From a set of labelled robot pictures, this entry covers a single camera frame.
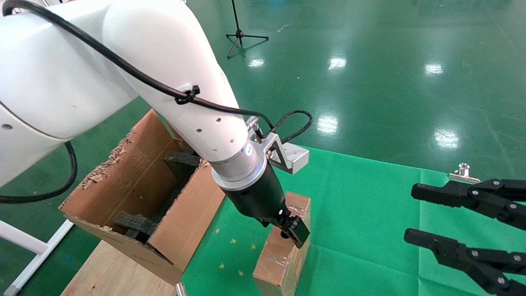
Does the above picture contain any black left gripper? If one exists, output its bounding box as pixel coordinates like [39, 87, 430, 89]
[224, 164, 311, 249]

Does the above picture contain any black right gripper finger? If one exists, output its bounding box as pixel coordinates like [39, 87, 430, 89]
[404, 229, 526, 296]
[411, 179, 526, 231]

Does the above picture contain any small taped cardboard box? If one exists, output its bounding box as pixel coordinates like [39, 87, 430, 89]
[253, 191, 311, 296]

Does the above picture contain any large open cardboard carton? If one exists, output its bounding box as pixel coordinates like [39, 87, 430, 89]
[60, 109, 226, 286]

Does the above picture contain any green cloth mat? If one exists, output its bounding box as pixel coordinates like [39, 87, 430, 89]
[181, 146, 526, 296]

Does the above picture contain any black foam insert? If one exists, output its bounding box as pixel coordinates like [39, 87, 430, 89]
[114, 210, 161, 244]
[164, 151, 203, 196]

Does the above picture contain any black tripod stand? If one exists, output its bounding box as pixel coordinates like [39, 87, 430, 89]
[226, 0, 270, 59]

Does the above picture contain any white height-adjustable desk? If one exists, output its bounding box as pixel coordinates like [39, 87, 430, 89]
[0, 219, 74, 296]

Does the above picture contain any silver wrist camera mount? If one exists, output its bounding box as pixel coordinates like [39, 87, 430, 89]
[258, 132, 309, 175]

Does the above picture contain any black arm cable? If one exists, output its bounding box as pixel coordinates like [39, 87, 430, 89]
[0, 0, 314, 205]

